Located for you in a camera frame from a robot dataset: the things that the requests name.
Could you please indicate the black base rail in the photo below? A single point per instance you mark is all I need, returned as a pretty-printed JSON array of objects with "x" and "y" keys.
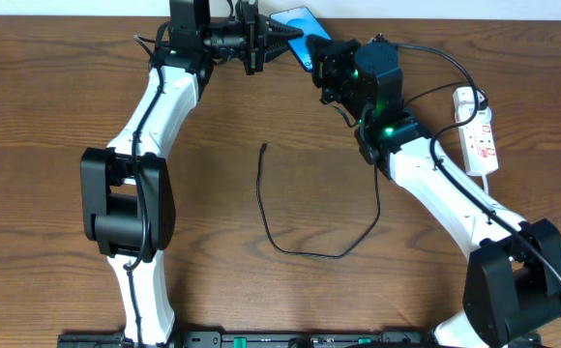
[{"x": 393, "y": 338}]

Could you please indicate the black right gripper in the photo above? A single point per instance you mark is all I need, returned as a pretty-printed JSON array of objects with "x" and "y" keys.
[{"x": 323, "y": 63}]

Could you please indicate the blue Galaxy smartphone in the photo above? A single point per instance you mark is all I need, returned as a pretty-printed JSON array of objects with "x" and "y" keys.
[{"x": 302, "y": 18}]

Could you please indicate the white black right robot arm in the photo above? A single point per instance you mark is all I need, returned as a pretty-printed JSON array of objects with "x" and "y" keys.
[{"x": 513, "y": 280}]

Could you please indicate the white power strip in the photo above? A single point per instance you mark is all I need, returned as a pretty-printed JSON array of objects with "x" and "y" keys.
[{"x": 476, "y": 138}]

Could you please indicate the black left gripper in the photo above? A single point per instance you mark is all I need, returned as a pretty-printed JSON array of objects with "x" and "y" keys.
[{"x": 251, "y": 43}]

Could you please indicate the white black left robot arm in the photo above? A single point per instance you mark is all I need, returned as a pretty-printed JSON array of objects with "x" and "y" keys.
[{"x": 127, "y": 199}]

